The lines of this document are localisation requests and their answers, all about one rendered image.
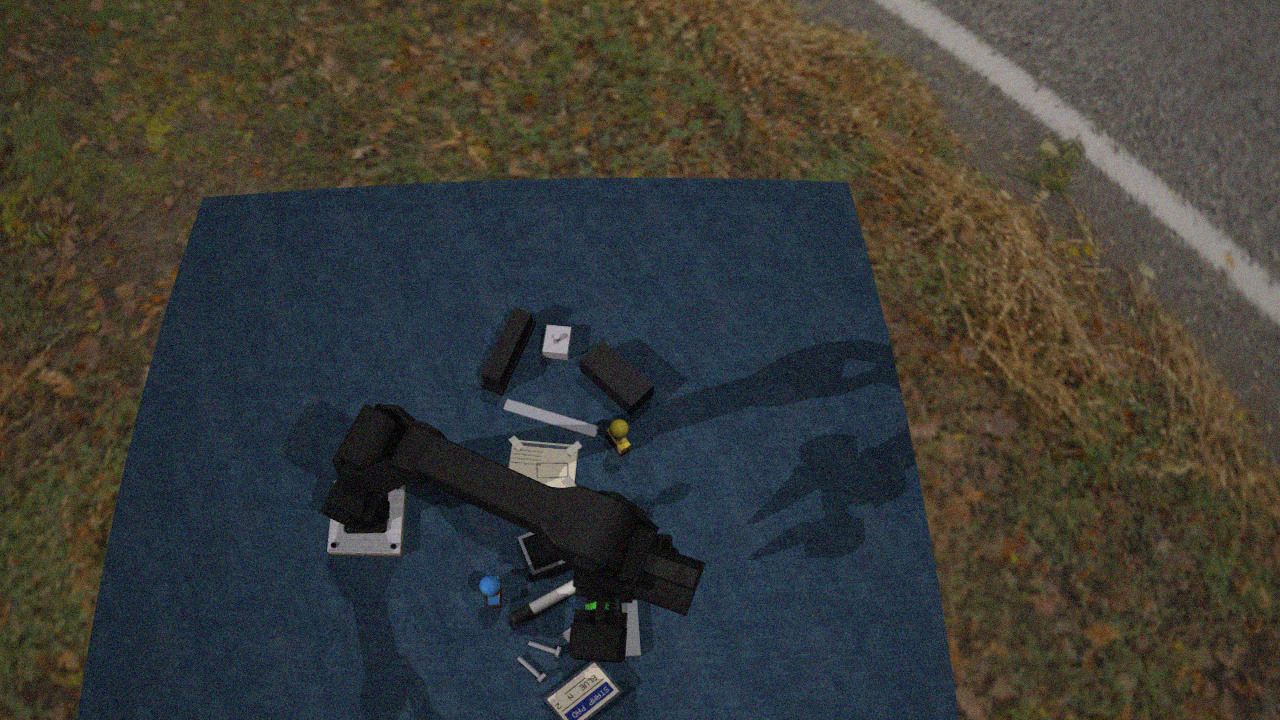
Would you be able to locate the rubber stamp with blue knob handle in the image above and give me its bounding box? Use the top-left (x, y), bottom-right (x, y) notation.
top-left (479, 575), bottom-right (502, 609)

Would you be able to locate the yellow-topped rubber stamp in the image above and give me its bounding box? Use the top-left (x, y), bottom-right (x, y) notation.
top-left (605, 419), bottom-right (631, 456)

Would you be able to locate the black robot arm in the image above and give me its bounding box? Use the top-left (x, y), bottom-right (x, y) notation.
top-left (320, 404), bottom-right (707, 616)

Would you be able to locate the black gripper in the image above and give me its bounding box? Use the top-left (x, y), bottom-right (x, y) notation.
top-left (568, 571), bottom-right (628, 664)

